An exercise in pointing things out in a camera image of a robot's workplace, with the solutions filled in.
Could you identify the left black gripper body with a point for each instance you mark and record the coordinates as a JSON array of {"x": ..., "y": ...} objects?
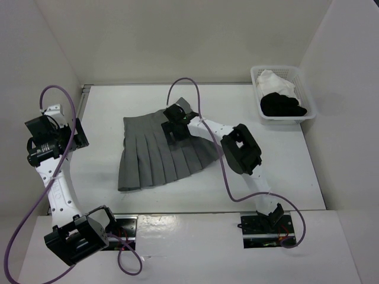
[{"x": 62, "y": 133}]

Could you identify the grey pleated skirt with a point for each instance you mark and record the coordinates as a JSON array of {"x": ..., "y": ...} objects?
[{"x": 148, "y": 160}]

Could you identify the black skirt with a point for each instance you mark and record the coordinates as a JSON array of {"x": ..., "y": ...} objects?
[{"x": 276, "y": 105}]

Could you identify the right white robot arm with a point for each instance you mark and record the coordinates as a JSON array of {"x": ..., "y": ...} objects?
[{"x": 236, "y": 148}]

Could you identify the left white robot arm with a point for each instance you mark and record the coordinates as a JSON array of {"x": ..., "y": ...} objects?
[{"x": 75, "y": 236}]

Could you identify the white folded cloth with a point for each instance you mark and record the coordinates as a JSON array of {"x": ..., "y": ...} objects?
[{"x": 268, "y": 82}]

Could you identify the white plastic basket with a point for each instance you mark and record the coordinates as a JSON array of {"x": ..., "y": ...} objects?
[{"x": 295, "y": 76}]

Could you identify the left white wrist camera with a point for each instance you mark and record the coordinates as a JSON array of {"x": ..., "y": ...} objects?
[{"x": 56, "y": 114}]

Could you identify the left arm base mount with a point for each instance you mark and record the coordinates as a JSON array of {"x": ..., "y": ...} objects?
[{"x": 125, "y": 228}]

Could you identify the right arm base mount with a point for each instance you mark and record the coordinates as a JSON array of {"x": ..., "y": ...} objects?
[{"x": 256, "y": 236}]

